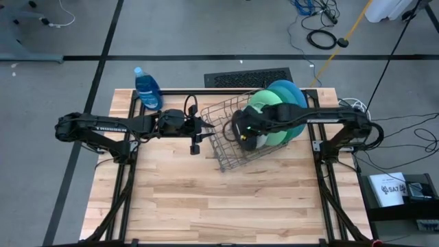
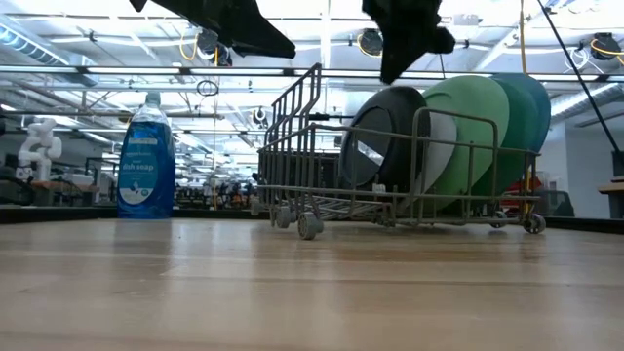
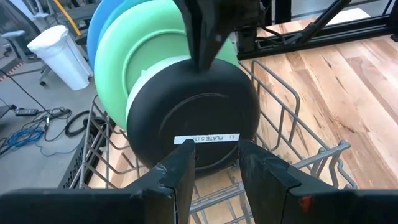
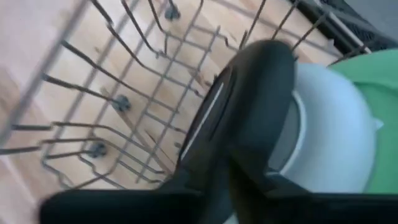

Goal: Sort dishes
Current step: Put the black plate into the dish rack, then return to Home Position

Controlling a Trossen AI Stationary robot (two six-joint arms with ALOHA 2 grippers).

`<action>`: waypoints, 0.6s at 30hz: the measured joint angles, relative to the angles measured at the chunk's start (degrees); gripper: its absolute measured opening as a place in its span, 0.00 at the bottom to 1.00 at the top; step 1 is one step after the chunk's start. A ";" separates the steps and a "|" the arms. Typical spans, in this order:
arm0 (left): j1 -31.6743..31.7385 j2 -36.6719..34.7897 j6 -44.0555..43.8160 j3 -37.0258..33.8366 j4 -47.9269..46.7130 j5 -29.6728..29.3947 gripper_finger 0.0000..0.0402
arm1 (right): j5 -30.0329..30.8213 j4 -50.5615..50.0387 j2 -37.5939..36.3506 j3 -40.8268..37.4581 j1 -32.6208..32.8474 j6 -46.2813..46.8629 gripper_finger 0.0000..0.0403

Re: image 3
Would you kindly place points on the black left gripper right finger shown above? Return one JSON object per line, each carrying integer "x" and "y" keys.
{"x": 295, "y": 202}

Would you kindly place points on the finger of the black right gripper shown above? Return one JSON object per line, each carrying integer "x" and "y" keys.
{"x": 205, "y": 37}

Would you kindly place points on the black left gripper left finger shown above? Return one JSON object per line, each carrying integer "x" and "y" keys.
{"x": 140, "y": 205}

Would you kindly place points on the pale mint plate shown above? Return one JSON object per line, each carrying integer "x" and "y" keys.
{"x": 146, "y": 77}

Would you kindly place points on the black plate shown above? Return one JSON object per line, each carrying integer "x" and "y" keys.
{"x": 192, "y": 109}

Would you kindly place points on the light green plate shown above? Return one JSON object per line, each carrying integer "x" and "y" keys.
{"x": 124, "y": 56}

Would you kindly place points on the teal plate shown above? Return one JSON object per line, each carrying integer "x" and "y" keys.
{"x": 119, "y": 15}

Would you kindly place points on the blue plate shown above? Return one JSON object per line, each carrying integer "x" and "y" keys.
{"x": 99, "y": 28}

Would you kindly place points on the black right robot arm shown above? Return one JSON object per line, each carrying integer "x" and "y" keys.
{"x": 248, "y": 34}

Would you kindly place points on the white printed label sticker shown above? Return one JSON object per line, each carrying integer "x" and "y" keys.
{"x": 214, "y": 138}

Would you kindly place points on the white plastic container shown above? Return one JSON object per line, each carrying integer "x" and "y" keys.
{"x": 62, "y": 59}

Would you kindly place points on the black power strip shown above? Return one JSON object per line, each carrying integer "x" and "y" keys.
{"x": 26, "y": 112}

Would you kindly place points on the grey office chair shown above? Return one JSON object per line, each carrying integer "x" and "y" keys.
{"x": 12, "y": 31}

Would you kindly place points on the black aluminium table frame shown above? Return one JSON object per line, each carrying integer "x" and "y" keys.
{"x": 326, "y": 31}

